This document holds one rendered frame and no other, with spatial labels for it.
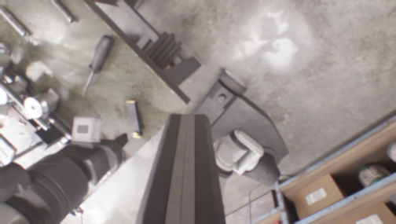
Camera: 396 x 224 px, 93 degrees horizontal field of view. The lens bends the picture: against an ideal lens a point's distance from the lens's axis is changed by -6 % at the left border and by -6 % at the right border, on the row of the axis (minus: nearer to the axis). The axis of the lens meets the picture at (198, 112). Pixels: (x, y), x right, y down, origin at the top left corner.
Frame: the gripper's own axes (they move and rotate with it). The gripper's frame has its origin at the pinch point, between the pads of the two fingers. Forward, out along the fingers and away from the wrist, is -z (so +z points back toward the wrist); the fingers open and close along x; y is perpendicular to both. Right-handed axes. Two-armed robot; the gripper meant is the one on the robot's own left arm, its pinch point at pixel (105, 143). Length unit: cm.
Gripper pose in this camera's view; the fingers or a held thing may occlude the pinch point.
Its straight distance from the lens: 44.8
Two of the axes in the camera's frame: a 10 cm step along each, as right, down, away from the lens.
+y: -0.6, -9.4, -3.5
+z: -1.9, 3.5, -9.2
